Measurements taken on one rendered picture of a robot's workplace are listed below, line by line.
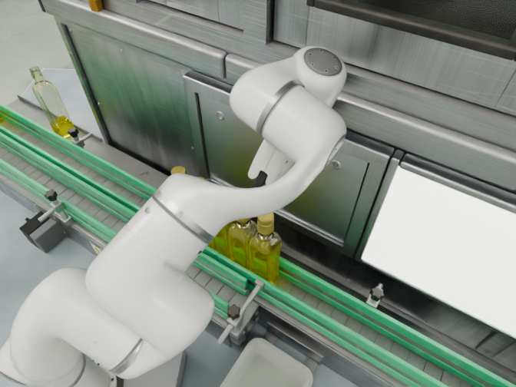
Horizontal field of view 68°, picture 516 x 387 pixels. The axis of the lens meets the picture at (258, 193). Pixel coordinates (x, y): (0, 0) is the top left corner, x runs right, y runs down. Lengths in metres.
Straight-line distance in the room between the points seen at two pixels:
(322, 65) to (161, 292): 0.32
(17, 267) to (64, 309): 0.88
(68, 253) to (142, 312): 0.93
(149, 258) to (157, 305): 0.05
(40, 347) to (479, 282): 0.74
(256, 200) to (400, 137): 0.34
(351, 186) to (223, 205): 0.43
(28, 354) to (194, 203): 0.28
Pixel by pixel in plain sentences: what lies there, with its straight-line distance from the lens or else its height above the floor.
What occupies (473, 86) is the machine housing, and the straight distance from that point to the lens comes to 0.65.
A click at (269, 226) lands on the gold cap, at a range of 0.78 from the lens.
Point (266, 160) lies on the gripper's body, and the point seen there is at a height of 1.37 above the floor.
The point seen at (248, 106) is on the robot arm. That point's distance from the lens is 0.44.
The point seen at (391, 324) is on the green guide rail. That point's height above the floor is 0.95.
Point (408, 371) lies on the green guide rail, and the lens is 0.91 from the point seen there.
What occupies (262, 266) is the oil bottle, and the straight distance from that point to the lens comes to 0.89.
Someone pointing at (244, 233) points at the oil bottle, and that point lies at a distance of 0.84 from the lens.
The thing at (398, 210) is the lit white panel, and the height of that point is 1.20.
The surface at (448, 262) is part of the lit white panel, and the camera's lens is 0.85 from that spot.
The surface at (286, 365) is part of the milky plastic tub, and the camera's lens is 1.01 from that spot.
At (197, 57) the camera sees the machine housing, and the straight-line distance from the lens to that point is 0.83.
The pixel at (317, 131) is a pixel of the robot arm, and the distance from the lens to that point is 0.42.
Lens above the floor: 1.78
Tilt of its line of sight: 49 degrees down
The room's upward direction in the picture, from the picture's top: straight up
